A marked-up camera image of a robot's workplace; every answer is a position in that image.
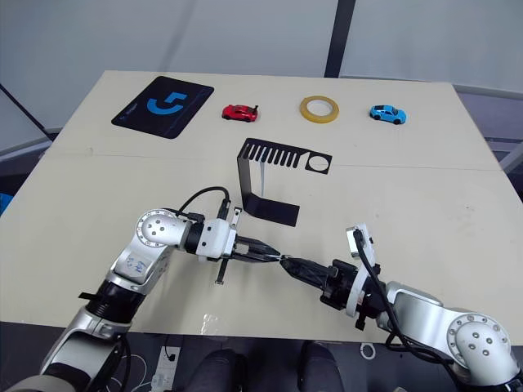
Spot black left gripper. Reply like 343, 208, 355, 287
214, 206, 283, 286

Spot black vertical pole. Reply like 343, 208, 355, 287
324, 0, 357, 79

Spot dark rounded shape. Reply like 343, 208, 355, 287
190, 349, 248, 392
299, 341, 345, 392

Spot yellow tape roll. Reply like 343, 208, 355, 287
299, 96, 340, 124

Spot black metal watch stand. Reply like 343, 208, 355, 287
236, 137, 333, 228

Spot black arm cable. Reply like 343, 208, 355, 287
354, 229, 455, 364
176, 186, 232, 220

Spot blue toy car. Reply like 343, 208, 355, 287
369, 105, 409, 126

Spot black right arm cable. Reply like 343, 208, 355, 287
354, 229, 455, 364

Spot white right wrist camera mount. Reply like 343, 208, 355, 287
344, 222, 383, 318

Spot red toy car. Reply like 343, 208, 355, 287
221, 104, 262, 123

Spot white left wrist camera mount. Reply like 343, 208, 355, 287
194, 218, 239, 263

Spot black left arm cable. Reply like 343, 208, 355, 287
176, 186, 232, 220

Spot white power strip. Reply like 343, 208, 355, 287
151, 345, 181, 390

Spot black mouse pad blue logo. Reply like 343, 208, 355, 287
110, 75, 216, 140

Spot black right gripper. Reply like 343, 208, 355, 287
279, 256, 361, 311

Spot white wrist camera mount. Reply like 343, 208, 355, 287
344, 222, 383, 318
194, 218, 239, 263

